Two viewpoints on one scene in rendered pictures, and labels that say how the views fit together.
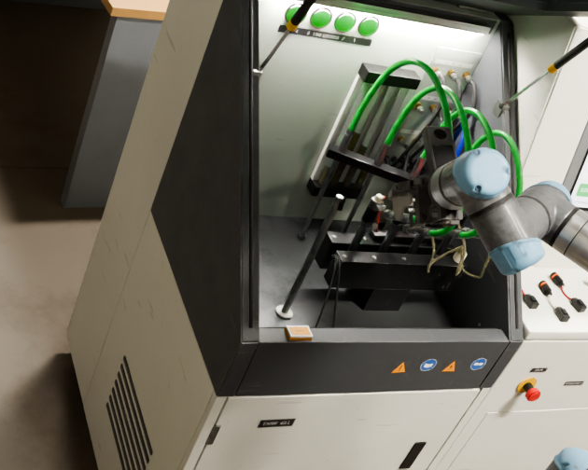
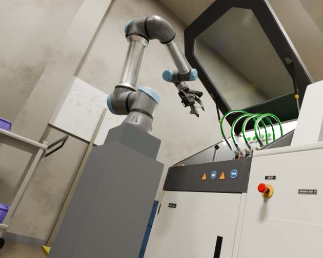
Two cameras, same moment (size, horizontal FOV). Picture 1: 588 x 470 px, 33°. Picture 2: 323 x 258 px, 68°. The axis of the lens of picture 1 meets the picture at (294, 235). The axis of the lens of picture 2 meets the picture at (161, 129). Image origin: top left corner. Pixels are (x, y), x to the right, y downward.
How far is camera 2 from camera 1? 281 cm
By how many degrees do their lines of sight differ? 110
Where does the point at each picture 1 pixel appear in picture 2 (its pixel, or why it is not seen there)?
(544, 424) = (306, 242)
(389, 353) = (200, 169)
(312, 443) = (180, 222)
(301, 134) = not seen: hidden behind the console
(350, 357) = (189, 171)
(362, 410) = (194, 202)
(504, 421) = (266, 228)
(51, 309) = not seen: outside the picture
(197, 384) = not seen: hidden behind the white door
